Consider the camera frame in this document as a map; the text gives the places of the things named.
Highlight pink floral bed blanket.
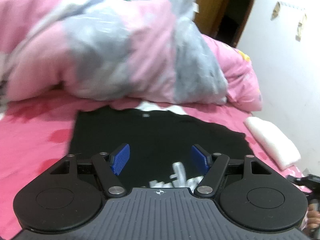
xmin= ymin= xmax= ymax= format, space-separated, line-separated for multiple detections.
xmin=1 ymin=90 xmax=308 ymax=239

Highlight black t-shirt white print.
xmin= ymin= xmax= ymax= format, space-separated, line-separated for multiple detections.
xmin=68 ymin=106 xmax=253 ymax=190

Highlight brown wooden door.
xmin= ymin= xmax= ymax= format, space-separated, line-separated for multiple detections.
xmin=194 ymin=0 xmax=255 ymax=48

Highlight pink grey floral duvet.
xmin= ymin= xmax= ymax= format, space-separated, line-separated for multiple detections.
xmin=1 ymin=0 xmax=263 ymax=112

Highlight white folded towel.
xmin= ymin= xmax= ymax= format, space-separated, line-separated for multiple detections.
xmin=244 ymin=116 xmax=301 ymax=170

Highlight person's right hand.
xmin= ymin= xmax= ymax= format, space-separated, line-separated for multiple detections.
xmin=303 ymin=204 xmax=320 ymax=236

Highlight wall hooks with tags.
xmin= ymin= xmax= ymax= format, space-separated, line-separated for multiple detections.
xmin=270 ymin=1 xmax=308 ymax=42

